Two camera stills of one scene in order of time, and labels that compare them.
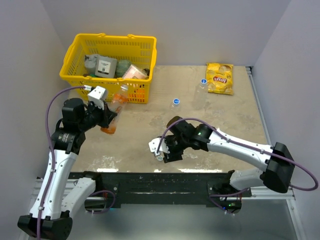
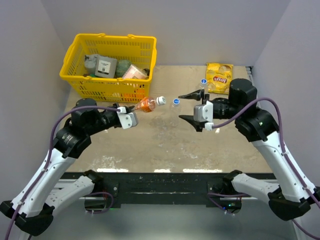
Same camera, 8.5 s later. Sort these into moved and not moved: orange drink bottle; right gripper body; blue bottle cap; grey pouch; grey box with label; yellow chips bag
Moved: right gripper body; orange drink bottle
Not moved: grey box with label; blue bottle cap; grey pouch; yellow chips bag
